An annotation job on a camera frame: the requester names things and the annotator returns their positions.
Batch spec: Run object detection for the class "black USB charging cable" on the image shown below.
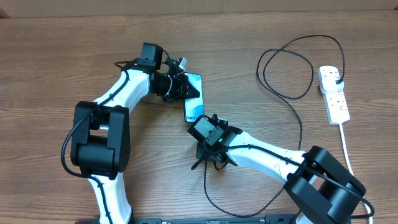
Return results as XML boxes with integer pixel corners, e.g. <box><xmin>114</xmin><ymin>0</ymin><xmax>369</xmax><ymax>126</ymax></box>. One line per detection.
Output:
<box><xmin>203</xmin><ymin>34</ymin><xmax>346</xmax><ymax>218</ymax></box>

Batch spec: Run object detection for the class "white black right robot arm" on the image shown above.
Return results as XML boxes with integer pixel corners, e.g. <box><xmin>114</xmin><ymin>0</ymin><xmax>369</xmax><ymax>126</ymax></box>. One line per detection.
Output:
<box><xmin>188</xmin><ymin>115</ymin><xmax>366</xmax><ymax>223</ymax></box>

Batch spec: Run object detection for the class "Samsung Galaxy smartphone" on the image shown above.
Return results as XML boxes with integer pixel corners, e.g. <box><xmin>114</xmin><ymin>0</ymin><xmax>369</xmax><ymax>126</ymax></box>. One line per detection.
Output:
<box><xmin>184</xmin><ymin>73</ymin><xmax>204</xmax><ymax>123</ymax></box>

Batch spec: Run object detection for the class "white charger plug adapter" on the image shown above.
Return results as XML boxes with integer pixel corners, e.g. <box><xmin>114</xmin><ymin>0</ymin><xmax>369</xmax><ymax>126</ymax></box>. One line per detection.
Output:
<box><xmin>320</xmin><ymin>77</ymin><xmax>345</xmax><ymax>94</ymax></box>

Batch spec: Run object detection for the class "white power strip cord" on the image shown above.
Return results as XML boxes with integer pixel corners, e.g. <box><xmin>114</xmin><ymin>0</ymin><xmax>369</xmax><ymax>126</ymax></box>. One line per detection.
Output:
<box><xmin>338</xmin><ymin>123</ymin><xmax>373</xmax><ymax>224</ymax></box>

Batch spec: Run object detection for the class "white power strip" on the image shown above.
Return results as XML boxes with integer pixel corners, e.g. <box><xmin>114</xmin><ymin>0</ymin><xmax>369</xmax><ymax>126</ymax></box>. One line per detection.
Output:
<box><xmin>317</xmin><ymin>65</ymin><xmax>350</xmax><ymax>125</ymax></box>

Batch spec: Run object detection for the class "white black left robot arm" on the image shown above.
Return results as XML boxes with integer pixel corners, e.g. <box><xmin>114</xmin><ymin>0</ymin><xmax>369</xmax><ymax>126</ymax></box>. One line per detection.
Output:
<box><xmin>65</xmin><ymin>58</ymin><xmax>203</xmax><ymax>223</ymax></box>

